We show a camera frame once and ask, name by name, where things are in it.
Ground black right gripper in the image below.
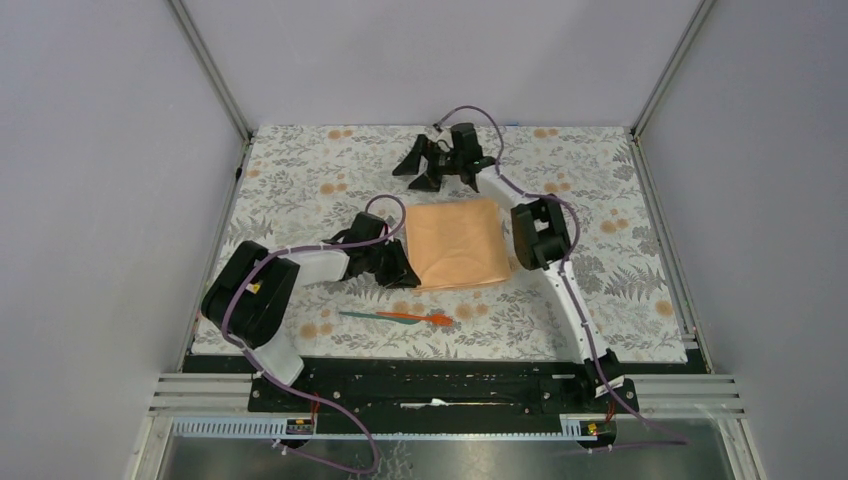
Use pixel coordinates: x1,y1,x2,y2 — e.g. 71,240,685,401
392,134,463,193

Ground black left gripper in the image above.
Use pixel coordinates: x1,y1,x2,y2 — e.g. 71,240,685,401
364,237,421,288

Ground orange cloth napkin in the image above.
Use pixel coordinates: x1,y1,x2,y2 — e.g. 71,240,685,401
405,198,511,290

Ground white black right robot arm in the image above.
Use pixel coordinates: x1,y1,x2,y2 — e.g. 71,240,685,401
392,122,626,412

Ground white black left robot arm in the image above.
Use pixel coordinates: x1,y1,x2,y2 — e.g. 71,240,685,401
200,212,421,411

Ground teal plastic knife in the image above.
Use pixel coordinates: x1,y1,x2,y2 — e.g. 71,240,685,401
338,311,421,325

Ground floral patterned tablecloth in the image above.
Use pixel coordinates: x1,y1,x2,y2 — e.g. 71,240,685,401
220,124,686,363

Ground orange plastic fork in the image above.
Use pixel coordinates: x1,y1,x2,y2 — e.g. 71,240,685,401
377,312,454,327

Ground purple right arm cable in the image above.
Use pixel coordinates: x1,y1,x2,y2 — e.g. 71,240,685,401
433,104,690,455

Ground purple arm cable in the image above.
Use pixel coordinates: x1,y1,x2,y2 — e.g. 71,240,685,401
219,193,408,476
433,104,690,455

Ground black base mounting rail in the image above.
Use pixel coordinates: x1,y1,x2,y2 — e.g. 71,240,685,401
182,354,705,436

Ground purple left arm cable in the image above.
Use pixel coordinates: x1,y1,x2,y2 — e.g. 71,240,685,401
219,193,408,476

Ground right aluminium frame post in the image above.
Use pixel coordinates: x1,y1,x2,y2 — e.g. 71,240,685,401
630,0,717,141

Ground aluminium frame post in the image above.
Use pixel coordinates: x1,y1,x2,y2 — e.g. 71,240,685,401
630,0,717,141
165,0,254,143

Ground left aluminium frame post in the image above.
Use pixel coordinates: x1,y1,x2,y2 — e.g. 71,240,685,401
165,0,254,143

